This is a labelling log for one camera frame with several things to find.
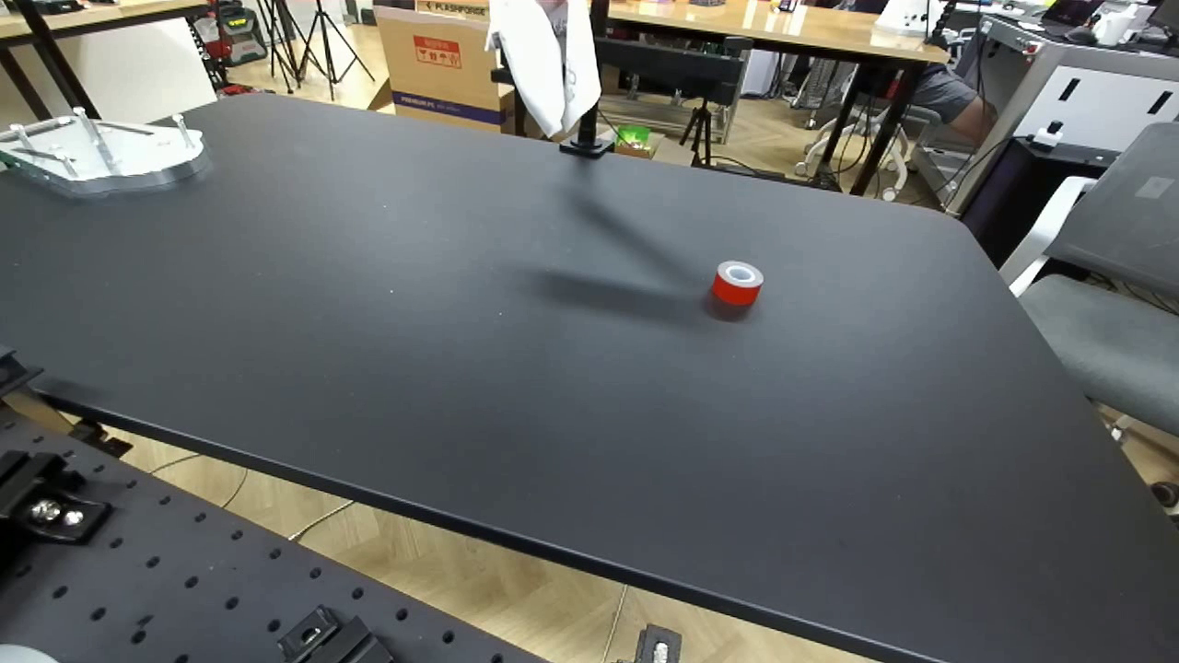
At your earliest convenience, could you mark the white cloth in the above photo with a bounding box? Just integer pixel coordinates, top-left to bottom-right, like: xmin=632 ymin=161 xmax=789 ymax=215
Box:
xmin=486 ymin=0 xmax=604 ymax=139

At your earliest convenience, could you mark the black clamp stand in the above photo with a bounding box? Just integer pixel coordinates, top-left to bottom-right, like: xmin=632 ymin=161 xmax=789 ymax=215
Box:
xmin=490 ymin=0 xmax=620 ymax=161

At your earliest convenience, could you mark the red tape roll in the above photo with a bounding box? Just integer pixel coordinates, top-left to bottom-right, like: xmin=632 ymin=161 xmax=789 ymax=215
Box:
xmin=706 ymin=259 xmax=766 ymax=312

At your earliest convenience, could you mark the green packet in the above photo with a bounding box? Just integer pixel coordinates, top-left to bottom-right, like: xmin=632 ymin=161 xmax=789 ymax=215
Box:
xmin=609 ymin=123 xmax=663 ymax=159

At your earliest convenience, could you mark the small black tripod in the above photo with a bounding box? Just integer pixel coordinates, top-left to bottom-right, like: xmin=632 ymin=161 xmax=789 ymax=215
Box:
xmin=677 ymin=96 xmax=728 ymax=174

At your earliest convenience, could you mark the black panel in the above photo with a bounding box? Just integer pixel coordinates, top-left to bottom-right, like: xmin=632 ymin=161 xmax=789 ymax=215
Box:
xmin=595 ymin=34 xmax=747 ymax=105

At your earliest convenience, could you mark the large cardboard box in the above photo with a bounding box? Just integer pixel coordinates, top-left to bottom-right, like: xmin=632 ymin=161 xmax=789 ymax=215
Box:
xmin=370 ymin=0 xmax=507 ymax=125

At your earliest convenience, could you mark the black square clamp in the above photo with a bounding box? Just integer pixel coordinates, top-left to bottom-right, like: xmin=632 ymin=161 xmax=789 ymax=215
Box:
xmin=272 ymin=599 xmax=406 ymax=663

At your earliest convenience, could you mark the tall black tripod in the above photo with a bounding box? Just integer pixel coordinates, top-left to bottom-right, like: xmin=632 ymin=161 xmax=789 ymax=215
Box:
xmin=262 ymin=0 xmax=378 ymax=103

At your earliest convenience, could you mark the seated person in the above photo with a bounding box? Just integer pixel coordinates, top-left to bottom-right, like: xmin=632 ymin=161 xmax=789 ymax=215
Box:
xmin=911 ymin=67 xmax=1002 ymax=155

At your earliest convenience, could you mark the black perforated breadboard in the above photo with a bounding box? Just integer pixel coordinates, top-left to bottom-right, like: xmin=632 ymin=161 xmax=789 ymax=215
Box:
xmin=0 ymin=407 xmax=550 ymax=663

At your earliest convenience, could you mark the grey office chair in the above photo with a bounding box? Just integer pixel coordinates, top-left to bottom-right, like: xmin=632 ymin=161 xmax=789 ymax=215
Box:
xmin=997 ymin=118 xmax=1179 ymax=518

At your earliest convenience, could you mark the white panel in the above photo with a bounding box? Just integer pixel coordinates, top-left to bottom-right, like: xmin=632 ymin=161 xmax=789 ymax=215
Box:
xmin=47 ymin=15 xmax=221 ymax=125

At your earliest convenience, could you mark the white cabinet with slots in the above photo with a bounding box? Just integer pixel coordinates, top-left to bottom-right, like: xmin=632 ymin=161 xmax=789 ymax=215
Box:
xmin=943 ymin=46 xmax=1179 ymax=225

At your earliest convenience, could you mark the black clamp with screws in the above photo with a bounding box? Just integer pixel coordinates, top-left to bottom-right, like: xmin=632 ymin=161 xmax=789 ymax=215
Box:
xmin=0 ymin=449 xmax=117 ymax=546

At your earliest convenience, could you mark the wooden desk with black leg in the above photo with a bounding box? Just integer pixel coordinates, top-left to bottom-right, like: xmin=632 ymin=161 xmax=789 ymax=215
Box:
xmin=0 ymin=0 xmax=212 ymax=123

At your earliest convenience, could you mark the small metal bracket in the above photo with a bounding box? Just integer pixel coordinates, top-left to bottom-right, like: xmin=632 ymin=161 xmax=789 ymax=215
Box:
xmin=631 ymin=621 xmax=687 ymax=663

